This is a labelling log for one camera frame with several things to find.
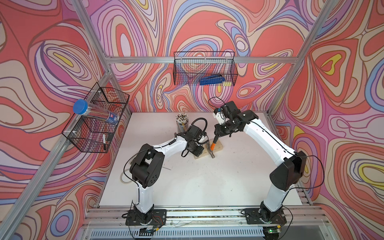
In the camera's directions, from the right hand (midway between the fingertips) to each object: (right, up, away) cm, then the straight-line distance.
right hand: (217, 136), depth 82 cm
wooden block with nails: (+4, -8, +14) cm, 17 cm away
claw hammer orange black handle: (-2, -8, +8) cm, 12 cm away
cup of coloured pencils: (-20, +9, +9) cm, 24 cm away
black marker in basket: (-57, -2, -9) cm, 58 cm away
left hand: (-9, -10, +12) cm, 18 cm away
